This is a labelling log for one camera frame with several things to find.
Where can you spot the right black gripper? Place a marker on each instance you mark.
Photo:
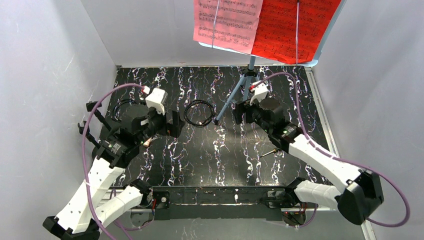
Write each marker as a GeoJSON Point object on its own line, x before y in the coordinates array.
{"type": "Point", "coordinates": [239, 112]}

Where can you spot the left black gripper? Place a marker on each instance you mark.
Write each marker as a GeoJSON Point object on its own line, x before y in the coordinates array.
{"type": "Point", "coordinates": [174, 124]}

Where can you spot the beige pink microphone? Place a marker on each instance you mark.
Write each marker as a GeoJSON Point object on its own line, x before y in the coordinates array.
{"type": "Point", "coordinates": [147, 142]}

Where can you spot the light blue music stand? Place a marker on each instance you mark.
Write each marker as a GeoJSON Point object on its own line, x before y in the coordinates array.
{"type": "Point", "coordinates": [292, 32]}

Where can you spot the red sheet music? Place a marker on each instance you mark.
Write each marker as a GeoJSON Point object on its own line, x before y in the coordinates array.
{"type": "Point", "coordinates": [290, 31]}

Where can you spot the pink sheet music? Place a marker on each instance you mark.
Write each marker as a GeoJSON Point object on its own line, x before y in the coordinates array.
{"type": "Point", "coordinates": [227, 24]}

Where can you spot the black round mic stand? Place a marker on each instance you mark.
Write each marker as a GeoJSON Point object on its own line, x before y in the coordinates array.
{"type": "Point", "coordinates": [89, 107]}
{"type": "Point", "coordinates": [90, 138]}

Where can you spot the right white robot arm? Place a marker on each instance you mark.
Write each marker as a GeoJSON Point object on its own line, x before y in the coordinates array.
{"type": "Point", "coordinates": [324, 169]}

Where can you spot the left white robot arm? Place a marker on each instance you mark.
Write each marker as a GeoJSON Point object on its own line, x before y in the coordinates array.
{"type": "Point", "coordinates": [84, 218]}

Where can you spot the black yellow screwdriver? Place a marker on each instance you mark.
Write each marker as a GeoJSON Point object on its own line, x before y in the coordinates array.
{"type": "Point", "coordinates": [275, 150]}

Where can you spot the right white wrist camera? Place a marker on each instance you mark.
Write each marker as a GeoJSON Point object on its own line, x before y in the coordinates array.
{"type": "Point", "coordinates": [260, 92]}

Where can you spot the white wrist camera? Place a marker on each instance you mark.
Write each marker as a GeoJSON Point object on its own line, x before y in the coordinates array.
{"type": "Point", "coordinates": [156, 98]}
{"type": "Point", "coordinates": [260, 92]}

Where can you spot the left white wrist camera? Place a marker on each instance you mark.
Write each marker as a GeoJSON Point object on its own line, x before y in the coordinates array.
{"type": "Point", "coordinates": [156, 98]}

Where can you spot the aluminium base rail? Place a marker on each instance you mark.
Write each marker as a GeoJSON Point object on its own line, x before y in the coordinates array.
{"type": "Point", "coordinates": [248, 200]}

